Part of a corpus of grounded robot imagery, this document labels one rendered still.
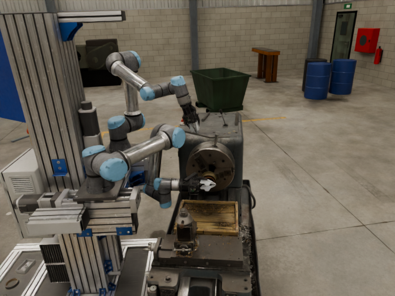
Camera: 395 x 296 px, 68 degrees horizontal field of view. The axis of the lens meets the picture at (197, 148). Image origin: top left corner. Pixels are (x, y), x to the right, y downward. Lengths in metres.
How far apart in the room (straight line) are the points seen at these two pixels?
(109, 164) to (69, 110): 0.42
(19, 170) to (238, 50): 11.02
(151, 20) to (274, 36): 4.78
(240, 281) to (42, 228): 1.00
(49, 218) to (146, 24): 10.47
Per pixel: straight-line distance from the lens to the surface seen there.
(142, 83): 1.70
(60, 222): 1.66
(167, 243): 1.53
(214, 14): 12.03
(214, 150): 1.83
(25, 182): 1.93
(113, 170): 1.45
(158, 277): 1.47
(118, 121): 2.00
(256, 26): 12.49
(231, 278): 1.46
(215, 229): 1.73
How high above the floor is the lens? 1.97
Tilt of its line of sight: 23 degrees down
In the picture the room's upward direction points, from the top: 2 degrees counter-clockwise
